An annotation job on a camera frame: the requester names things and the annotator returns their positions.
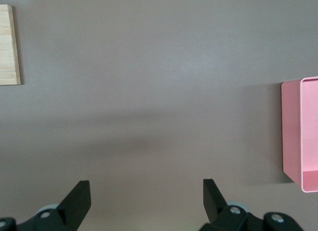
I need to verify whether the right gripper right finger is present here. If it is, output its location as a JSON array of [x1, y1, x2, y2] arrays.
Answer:
[[200, 178, 305, 231]]

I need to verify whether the wooden cutting board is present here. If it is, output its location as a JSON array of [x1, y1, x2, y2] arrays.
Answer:
[[0, 4, 22, 86]]

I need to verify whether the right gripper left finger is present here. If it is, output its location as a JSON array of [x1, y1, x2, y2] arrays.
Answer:
[[0, 180, 92, 231]]

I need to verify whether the pink open box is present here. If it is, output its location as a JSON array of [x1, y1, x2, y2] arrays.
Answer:
[[281, 76, 318, 193]]

